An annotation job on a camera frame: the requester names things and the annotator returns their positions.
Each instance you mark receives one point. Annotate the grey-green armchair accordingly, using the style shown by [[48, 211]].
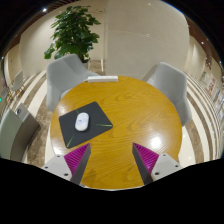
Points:
[[7, 136]]

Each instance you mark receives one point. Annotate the grey shell chair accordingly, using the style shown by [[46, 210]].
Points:
[[63, 76], [171, 85]]

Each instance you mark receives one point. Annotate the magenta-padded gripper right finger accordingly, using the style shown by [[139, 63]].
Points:
[[165, 166]]

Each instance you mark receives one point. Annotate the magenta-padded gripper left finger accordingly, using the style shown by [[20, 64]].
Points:
[[58, 165]]

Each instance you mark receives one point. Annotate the white power strip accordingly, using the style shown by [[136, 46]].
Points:
[[102, 79]]

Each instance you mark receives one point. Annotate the green potted plant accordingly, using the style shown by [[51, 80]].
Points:
[[71, 31]]

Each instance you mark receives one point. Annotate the black mouse pad green streaks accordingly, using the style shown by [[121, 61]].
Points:
[[96, 116]]

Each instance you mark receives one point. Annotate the white cartoon-print computer mouse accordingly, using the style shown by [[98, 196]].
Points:
[[82, 121]]

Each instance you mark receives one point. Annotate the small light grey chair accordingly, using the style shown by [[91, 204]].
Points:
[[17, 80]]

